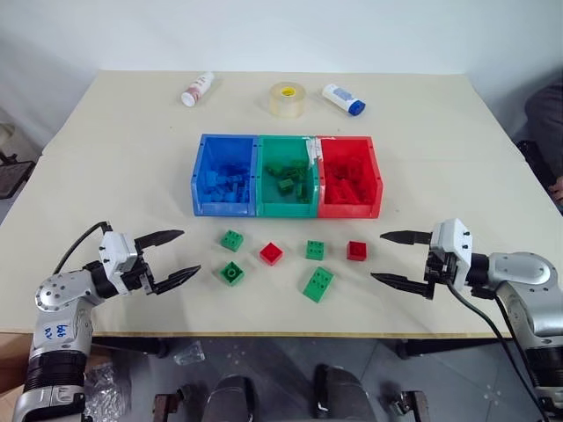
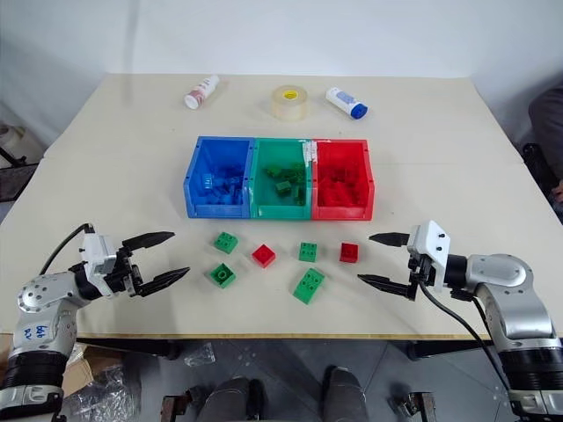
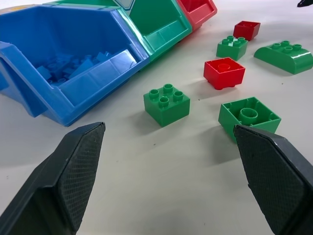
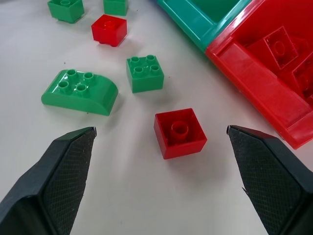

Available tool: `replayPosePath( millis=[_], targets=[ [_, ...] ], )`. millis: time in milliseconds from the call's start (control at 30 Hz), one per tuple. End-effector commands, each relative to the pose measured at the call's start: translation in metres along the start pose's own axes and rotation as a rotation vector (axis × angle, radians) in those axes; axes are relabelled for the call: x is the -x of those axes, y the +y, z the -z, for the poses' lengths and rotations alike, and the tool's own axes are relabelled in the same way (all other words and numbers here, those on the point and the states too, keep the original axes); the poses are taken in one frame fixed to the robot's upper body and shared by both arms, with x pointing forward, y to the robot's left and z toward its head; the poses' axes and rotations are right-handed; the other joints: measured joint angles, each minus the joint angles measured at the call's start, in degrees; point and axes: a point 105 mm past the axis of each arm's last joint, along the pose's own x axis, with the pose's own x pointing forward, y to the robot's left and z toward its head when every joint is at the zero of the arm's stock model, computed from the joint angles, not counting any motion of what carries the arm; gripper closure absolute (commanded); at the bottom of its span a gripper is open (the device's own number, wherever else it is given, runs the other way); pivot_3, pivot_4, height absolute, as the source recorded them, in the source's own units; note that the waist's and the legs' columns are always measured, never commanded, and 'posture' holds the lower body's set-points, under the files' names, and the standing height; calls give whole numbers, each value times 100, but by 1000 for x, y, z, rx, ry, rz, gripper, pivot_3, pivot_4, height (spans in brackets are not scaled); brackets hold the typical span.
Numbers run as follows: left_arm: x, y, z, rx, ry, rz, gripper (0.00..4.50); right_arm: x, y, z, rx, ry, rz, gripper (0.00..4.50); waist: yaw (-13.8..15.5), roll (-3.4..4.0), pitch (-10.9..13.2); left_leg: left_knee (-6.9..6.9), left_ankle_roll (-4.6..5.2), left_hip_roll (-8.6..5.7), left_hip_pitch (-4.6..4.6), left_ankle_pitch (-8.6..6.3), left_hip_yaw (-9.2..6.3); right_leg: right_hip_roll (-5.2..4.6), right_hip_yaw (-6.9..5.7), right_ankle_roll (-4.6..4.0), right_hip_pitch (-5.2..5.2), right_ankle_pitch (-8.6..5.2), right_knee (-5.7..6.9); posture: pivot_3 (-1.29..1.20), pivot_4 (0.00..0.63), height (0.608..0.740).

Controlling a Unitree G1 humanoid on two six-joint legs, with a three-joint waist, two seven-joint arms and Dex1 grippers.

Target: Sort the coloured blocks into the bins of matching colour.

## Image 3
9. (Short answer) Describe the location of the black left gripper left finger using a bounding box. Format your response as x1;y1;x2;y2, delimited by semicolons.
0;121;107;235

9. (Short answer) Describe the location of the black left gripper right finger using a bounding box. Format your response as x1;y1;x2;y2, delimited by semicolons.
232;124;313;235

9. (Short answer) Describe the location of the green upturned hollow brick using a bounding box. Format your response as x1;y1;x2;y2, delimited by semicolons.
218;96;282;143

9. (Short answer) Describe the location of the blue bricks pile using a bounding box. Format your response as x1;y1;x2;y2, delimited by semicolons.
36;50;111;86

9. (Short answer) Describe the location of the red upturned hollow brick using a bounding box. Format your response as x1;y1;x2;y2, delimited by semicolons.
203;57;246;91

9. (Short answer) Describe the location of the blue plastic storage bin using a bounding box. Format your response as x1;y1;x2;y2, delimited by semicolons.
0;4;150;127

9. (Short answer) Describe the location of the green long curved brick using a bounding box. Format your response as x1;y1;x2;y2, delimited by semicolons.
253;40;313;75

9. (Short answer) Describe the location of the green square studded brick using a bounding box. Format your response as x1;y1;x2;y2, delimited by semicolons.
143;83;191;127

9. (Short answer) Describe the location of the green curved-side square brick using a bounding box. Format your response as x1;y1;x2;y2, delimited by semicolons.
216;35;249;62

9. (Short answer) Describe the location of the small red upturned brick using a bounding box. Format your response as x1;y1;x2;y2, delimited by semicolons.
233;21;261;42

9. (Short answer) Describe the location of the green plastic storage bin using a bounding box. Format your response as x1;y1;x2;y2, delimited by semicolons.
44;0;194;63

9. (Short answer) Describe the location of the red plastic storage bin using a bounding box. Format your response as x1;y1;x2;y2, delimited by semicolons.
176;0;218;32

